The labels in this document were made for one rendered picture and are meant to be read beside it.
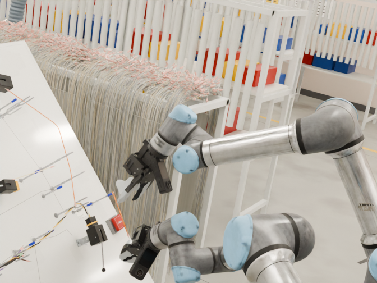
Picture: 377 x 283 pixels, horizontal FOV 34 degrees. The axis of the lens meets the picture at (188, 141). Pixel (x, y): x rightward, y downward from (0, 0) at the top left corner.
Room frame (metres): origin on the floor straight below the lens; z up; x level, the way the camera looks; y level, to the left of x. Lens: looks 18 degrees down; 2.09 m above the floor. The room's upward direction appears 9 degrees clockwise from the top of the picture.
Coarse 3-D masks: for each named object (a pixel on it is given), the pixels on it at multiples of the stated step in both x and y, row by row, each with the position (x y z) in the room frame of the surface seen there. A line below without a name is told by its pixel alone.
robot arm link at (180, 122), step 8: (176, 112) 1.77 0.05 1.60; (184, 112) 1.76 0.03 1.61; (192, 112) 1.80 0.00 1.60; (168, 120) 1.77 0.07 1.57; (176, 120) 1.76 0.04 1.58; (184, 120) 1.76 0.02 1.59; (192, 120) 1.76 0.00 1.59; (160, 128) 1.78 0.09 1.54; (168, 128) 1.76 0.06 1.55; (176, 128) 1.76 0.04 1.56; (184, 128) 1.75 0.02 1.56; (160, 136) 1.77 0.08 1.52; (168, 136) 1.76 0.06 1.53; (176, 136) 1.76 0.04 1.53; (184, 136) 1.75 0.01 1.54; (176, 144) 1.78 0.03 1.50
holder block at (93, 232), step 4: (100, 224) 1.83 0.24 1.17; (92, 228) 1.81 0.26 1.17; (96, 228) 1.81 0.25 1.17; (100, 228) 1.82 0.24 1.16; (88, 232) 1.81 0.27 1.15; (92, 232) 1.80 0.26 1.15; (96, 232) 1.80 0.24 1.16; (104, 232) 1.83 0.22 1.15; (88, 236) 1.81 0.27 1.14; (92, 236) 1.80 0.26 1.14; (96, 236) 1.79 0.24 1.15; (100, 236) 1.80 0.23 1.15; (104, 236) 1.81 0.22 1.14; (92, 240) 1.80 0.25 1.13; (96, 240) 1.79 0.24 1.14; (100, 240) 1.79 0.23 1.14; (104, 240) 1.80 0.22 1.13; (92, 244) 1.79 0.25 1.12; (96, 244) 1.81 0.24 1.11
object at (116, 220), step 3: (117, 216) 2.02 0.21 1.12; (120, 216) 2.03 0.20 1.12; (111, 219) 1.99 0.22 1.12; (114, 219) 1.99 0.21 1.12; (117, 219) 2.01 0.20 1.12; (120, 219) 2.02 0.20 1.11; (114, 222) 1.99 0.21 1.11; (117, 222) 2.00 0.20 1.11; (120, 222) 2.01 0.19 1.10; (114, 225) 1.99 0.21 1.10; (117, 225) 1.99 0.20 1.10; (120, 225) 2.00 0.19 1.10; (123, 225) 2.02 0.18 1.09; (117, 228) 1.98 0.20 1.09; (120, 228) 1.99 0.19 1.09
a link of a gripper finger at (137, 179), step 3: (141, 174) 1.77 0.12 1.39; (135, 177) 1.75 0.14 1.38; (138, 177) 1.75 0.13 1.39; (141, 177) 1.76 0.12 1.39; (132, 180) 1.75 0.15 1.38; (135, 180) 1.75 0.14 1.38; (138, 180) 1.75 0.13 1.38; (132, 183) 1.76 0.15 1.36; (135, 183) 1.75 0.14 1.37; (138, 183) 1.76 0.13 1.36; (129, 186) 1.75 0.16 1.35; (132, 186) 1.75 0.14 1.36; (126, 189) 1.75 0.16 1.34; (129, 189) 1.75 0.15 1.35
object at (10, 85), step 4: (0, 76) 1.87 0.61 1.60; (4, 76) 1.88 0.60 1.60; (8, 76) 1.90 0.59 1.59; (0, 80) 1.85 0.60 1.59; (4, 80) 1.88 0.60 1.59; (8, 80) 1.89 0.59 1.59; (0, 84) 1.84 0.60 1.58; (4, 84) 1.86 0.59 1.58; (8, 84) 1.88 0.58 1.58; (12, 84) 1.89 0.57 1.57; (0, 88) 1.86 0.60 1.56; (4, 88) 1.87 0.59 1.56; (8, 88) 1.88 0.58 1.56; (4, 92) 1.89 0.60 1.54
